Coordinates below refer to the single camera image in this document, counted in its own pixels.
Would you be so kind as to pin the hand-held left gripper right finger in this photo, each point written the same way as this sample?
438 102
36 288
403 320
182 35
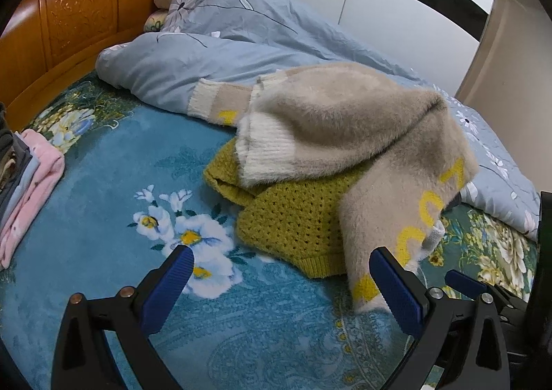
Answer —
394 286

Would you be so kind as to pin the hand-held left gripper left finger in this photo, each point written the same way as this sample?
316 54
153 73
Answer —
170 282

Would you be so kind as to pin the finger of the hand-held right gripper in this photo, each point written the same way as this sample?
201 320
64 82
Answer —
465 283

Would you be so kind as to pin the beige fuzzy sweater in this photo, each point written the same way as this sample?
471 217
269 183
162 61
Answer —
345 114

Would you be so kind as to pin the olive green knit sweater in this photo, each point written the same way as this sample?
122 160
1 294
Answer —
284 217

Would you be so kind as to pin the folded pink garment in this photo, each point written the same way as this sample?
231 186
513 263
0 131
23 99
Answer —
41 183

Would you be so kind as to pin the folded light blue garment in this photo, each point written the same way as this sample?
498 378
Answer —
21 187

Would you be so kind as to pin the folded brown patterned garment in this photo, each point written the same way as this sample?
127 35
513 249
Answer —
7 168

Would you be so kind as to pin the folded grey garment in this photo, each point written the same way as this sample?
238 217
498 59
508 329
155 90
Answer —
11 142

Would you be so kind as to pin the light blue floral duvet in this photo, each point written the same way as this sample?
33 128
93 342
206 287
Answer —
241 36

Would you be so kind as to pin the yellow floral pillow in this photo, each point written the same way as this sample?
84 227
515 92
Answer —
154 20

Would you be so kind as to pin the wooden headboard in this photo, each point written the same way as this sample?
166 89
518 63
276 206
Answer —
77 15

